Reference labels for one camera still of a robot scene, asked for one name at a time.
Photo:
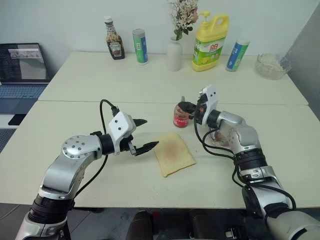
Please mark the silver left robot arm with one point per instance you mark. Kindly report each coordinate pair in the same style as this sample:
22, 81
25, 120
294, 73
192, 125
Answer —
75, 152

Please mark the green blue cylinder can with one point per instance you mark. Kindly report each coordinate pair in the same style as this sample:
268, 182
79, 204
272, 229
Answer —
140, 47

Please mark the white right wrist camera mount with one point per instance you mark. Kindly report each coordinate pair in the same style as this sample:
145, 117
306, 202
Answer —
212, 97

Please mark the clear glass bowl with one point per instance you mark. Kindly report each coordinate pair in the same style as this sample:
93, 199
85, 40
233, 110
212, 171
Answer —
271, 66

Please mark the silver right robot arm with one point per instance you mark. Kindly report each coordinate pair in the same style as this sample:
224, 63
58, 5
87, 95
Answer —
240, 125

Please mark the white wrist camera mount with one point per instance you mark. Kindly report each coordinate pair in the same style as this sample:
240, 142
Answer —
212, 97
120, 127

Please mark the dried flower bunch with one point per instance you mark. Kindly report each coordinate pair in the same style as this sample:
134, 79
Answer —
182, 17

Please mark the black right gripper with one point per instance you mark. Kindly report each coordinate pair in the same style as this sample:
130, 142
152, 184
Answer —
201, 110

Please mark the white blue cylinder can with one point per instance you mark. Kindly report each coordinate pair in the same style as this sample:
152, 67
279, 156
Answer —
237, 56

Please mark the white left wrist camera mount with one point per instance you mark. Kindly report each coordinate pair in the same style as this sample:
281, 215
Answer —
120, 127

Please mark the glass jam jar red label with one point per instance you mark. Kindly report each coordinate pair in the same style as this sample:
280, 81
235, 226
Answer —
181, 121

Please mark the toast bread slice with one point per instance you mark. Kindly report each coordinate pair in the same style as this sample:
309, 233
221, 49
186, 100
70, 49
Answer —
173, 153

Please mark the yellow detergent pump bottle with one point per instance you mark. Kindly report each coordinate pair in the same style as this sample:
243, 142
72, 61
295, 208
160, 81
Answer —
210, 47

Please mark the white ceramic vase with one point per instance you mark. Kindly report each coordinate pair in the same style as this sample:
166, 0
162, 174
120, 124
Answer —
174, 56

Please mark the flat black object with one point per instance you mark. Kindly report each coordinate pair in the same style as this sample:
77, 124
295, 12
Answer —
17, 119

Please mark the dark rounded shape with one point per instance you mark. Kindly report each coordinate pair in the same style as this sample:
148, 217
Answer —
207, 223
142, 225

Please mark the brown ketchup bottle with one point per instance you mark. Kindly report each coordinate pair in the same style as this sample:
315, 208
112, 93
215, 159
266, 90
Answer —
115, 42

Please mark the small clear glass dish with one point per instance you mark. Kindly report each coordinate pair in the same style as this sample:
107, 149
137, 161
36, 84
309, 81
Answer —
221, 138

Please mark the grey laptop computer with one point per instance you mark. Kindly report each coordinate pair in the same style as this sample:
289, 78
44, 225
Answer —
22, 70

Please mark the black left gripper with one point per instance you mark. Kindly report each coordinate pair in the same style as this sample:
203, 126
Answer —
130, 147

